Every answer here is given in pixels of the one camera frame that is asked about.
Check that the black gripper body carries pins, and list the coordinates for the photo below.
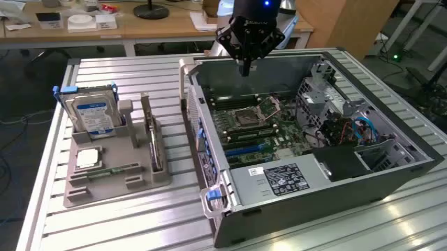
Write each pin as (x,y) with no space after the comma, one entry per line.
(255,31)

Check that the graphics card with metal bracket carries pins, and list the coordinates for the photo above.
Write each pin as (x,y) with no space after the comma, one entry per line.
(145,109)

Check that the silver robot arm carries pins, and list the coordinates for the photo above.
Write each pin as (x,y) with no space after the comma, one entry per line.
(216,49)

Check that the white paper stack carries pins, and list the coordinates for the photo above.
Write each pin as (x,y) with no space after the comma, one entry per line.
(201,22)

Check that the brown cardboard box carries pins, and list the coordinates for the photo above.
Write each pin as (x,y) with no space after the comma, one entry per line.
(209,8)

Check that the wooden cabinet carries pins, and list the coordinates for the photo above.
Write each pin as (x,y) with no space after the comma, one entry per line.
(348,26)

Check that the black round lamp base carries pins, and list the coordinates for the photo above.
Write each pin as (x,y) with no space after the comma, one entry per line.
(149,13)

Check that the metal disk bay cage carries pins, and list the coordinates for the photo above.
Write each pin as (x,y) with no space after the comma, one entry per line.
(313,98)

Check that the metal socket cover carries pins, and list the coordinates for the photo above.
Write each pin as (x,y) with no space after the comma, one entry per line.
(269,107)

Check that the CPU socket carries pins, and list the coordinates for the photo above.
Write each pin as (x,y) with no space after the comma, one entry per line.
(247,117)

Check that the plain white box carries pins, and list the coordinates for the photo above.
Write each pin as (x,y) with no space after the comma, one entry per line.
(105,23)

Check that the black box with green light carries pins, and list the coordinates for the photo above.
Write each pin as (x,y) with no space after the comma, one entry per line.
(395,56)

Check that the red and white packet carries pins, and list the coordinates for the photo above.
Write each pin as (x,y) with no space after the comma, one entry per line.
(108,8)

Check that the green motherboard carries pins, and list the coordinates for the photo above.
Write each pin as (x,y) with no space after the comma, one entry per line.
(279,130)

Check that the dark RAM stick with labels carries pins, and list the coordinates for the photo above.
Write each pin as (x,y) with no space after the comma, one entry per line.
(251,133)

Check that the white box with round dish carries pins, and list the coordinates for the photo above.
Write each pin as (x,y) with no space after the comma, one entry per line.
(81,23)

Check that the black equipment base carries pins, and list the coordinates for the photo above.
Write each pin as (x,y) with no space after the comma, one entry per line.
(415,75)

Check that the blue expansion slot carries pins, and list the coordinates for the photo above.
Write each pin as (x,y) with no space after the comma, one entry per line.
(244,151)

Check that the hard disk in blue caddy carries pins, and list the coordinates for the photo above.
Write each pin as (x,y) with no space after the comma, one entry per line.
(90,115)

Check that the white box with black top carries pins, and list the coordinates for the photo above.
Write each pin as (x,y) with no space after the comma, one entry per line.
(50,22)

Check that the grey plastic parts rack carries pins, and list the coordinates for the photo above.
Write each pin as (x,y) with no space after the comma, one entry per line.
(110,151)

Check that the slanted metal drive cage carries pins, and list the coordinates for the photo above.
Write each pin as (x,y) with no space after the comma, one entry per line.
(380,157)

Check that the grey power supply unit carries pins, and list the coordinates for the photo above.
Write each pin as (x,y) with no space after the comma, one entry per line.
(244,183)

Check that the wooden desk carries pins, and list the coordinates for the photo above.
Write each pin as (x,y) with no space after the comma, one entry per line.
(20,35)

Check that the white paper label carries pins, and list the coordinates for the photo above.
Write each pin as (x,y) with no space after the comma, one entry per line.
(17,26)

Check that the green RAM stick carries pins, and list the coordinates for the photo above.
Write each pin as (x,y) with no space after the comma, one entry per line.
(110,170)

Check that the blue case latch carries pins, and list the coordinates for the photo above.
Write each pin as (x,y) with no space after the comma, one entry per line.
(213,195)

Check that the silver CPU chip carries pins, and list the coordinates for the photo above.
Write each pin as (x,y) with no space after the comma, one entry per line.
(86,158)

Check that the clear plastic bag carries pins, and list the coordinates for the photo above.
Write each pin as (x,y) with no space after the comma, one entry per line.
(12,10)

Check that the open black PC case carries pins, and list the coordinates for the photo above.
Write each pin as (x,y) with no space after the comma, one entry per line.
(313,209)

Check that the white desk frame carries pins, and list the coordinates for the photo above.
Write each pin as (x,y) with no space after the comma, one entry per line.
(436,61)

